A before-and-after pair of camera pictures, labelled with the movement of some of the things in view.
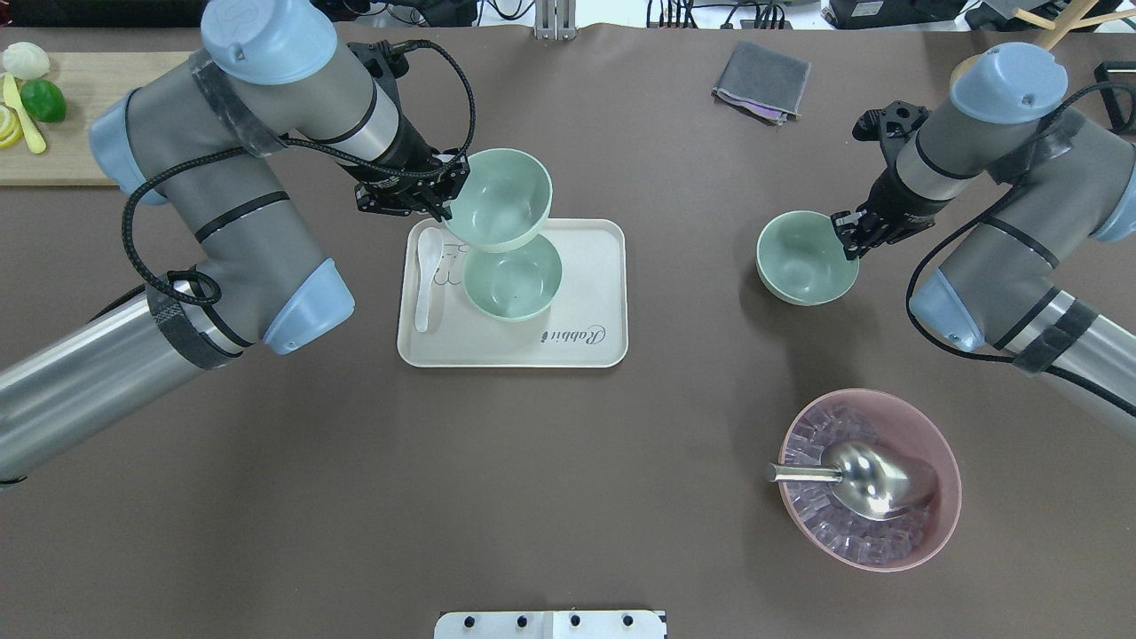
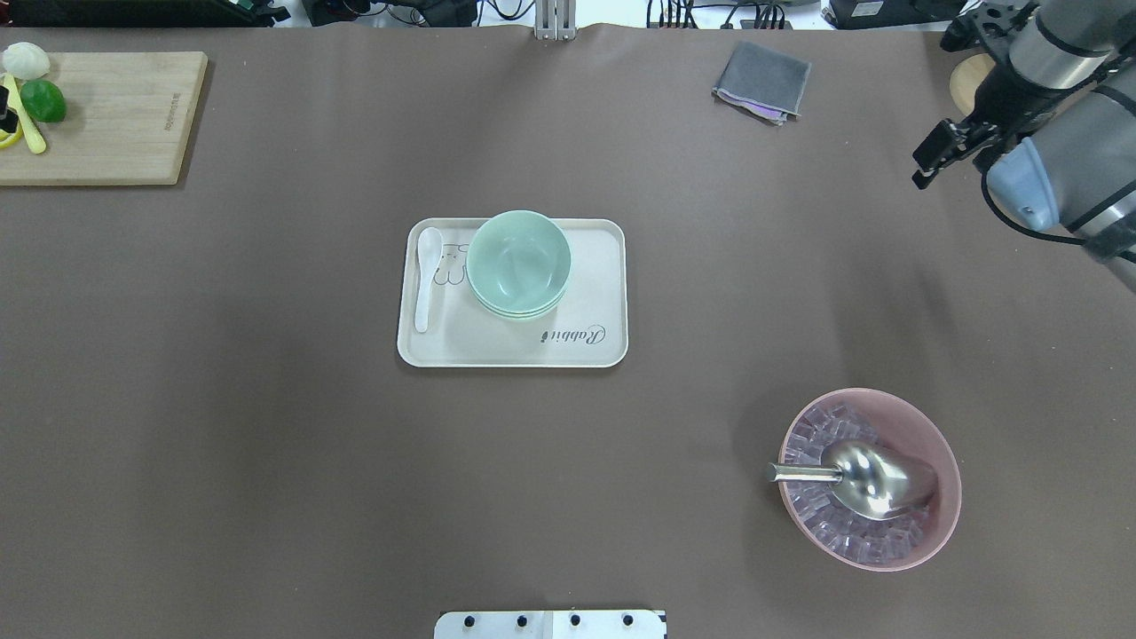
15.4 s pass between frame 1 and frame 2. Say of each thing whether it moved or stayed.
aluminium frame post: stayed
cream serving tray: stayed
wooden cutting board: stayed
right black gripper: moved
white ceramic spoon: stayed
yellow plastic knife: stayed
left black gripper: moved
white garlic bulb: stayed
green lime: stayed
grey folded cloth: stayed
